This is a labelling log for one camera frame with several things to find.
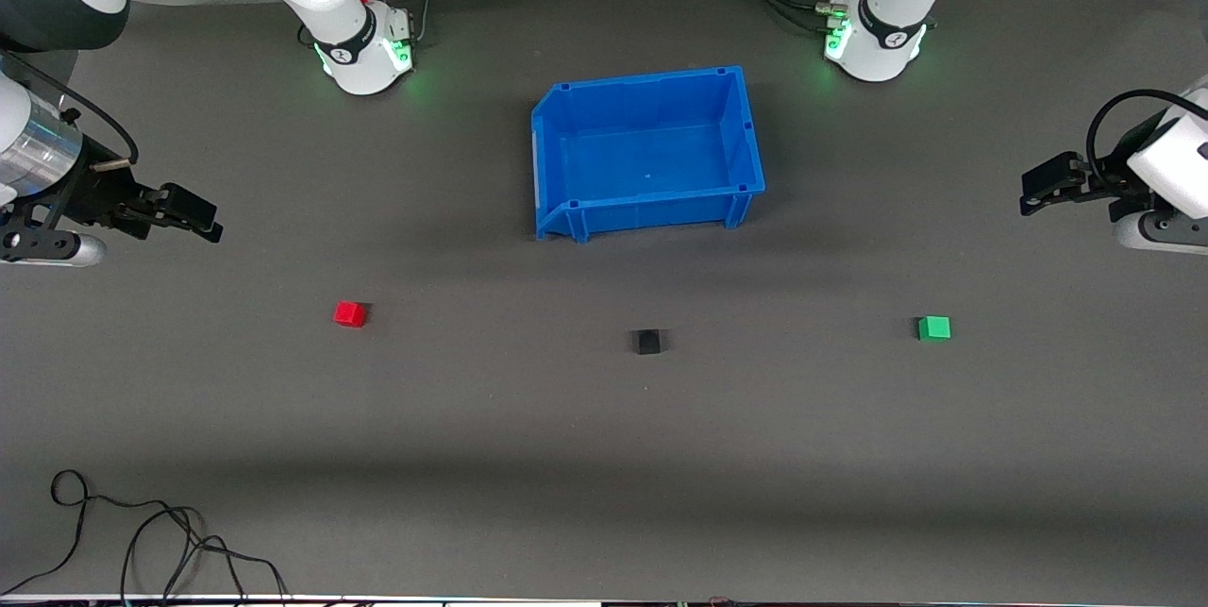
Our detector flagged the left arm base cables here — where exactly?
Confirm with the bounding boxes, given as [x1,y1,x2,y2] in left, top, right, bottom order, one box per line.
[713,0,883,34]

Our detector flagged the blue plastic storage bin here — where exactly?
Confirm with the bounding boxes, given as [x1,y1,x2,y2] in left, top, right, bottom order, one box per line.
[530,65,766,244]

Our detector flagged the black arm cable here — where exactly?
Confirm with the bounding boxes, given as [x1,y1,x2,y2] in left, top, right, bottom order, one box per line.
[1085,89,1208,176]
[0,50,141,167]

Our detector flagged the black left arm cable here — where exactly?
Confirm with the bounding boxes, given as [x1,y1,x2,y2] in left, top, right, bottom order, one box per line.
[1085,89,1208,176]

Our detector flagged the dark grey table mat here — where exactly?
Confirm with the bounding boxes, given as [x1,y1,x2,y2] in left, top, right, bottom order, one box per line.
[0,0,1208,600]

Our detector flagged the loose thin black cable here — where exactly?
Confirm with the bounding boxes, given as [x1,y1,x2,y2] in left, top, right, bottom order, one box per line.
[0,470,289,604]

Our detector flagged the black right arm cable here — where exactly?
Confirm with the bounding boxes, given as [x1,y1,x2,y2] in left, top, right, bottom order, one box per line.
[0,50,141,167]

